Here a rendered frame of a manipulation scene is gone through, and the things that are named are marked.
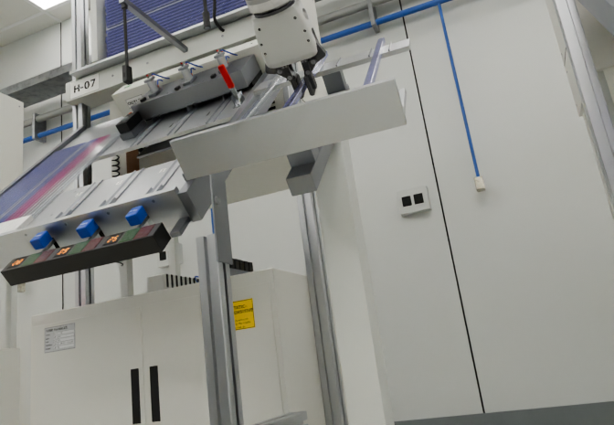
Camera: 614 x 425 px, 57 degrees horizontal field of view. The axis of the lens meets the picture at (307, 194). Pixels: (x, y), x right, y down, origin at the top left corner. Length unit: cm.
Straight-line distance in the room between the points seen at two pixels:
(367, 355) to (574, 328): 190
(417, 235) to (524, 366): 76
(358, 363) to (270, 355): 33
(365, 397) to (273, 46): 61
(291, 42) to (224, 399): 61
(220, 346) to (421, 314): 195
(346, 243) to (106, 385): 75
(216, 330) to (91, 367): 61
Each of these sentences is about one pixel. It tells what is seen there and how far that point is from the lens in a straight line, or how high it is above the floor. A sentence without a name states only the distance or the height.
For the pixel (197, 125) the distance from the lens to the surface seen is 139.
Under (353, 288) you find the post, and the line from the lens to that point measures 96.
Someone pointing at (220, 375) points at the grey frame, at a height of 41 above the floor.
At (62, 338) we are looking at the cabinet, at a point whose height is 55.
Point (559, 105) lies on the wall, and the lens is 296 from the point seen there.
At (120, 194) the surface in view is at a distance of 119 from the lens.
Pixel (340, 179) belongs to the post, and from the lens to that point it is 99.
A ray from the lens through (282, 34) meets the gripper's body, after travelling 102.
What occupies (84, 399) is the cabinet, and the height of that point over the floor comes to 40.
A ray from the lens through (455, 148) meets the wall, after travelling 293.
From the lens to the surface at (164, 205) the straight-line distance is 104.
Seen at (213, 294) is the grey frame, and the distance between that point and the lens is 96.
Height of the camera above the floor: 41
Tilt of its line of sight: 16 degrees up
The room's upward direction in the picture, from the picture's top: 8 degrees counter-clockwise
